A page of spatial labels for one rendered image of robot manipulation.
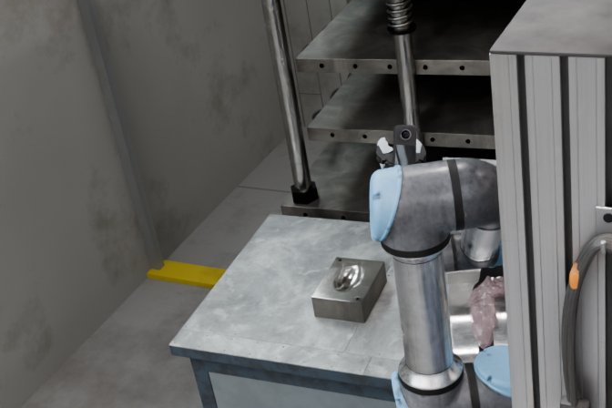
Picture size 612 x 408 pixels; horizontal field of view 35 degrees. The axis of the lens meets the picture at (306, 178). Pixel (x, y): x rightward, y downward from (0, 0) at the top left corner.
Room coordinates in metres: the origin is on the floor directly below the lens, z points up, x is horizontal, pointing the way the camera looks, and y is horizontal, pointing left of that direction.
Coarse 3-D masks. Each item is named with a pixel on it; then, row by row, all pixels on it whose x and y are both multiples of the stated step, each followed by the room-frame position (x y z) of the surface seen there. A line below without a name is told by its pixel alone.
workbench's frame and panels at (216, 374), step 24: (192, 360) 2.21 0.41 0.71; (216, 360) 2.11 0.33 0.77; (240, 360) 2.07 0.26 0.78; (216, 384) 2.18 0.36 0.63; (240, 384) 2.14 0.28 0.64; (264, 384) 2.11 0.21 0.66; (288, 384) 2.07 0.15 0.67; (312, 384) 2.04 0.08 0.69; (336, 384) 2.00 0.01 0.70; (360, 384) 1.97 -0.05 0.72; (384, 384) 1.88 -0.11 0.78
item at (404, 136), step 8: (400, 128) 1.77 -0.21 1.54; (408, 128) 1.77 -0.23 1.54; (400, 136) 1.76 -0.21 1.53; (408, 136) 1.76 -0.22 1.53; (400, 144) 1.75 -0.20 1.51; (408, 144) 1.75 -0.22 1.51; (400, 152) 1.75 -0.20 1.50; (408, 152) 1.74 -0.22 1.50; (400, 160) 1.74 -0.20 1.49; (408, 160) 1.74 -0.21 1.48
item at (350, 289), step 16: (336, 272) 2.28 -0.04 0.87; (352, 272) 2.29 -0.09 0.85; (368, 272) 2.25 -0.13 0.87; (384, 272) 2.29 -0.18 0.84; (320, 288) 2.22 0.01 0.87; (336, 288) 2.22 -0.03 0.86; (352, 288) 2.22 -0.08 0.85; (368, 288) 2.18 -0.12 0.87; (320, 304) 2.17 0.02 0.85; (336, 304) 2.15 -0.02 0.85; (352, 304) 2.13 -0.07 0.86; (368, 304) 2.16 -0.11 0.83; (352, 320) 2.13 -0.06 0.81
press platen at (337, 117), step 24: (336, 96) 3.12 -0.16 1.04; (360, 96) 3.09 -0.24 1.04; (384, 96) 3.05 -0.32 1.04; (432, 96) 2.99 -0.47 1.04; (456, 96) 2.95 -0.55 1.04; (480, 96) 2.92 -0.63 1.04; (312, 120) 2.96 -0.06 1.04; (336, 120) 2.92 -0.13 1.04; (360, 120) 2.89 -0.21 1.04; (384, 120) 2.86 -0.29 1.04; (432, 120) 2.80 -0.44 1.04; (456, 120) 2.77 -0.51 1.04; (480, 120) 2.74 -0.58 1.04; (432, 144) 2.71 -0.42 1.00; (456, 144) 2.68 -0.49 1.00; (480, 144) 2.64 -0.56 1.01
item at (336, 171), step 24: (336, 144) 3.26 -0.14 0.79; (360, 144) 3.22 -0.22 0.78; (312, 168) 3.09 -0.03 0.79; (336, 168) 3.06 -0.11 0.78; (360, 168) 3.03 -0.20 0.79; (336, 192) 2.89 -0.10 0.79; (360, 192) 2.86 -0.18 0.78; (312, 216) 2.81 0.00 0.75; (336, 216) 2.77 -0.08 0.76; (360, 216) 2.74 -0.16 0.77
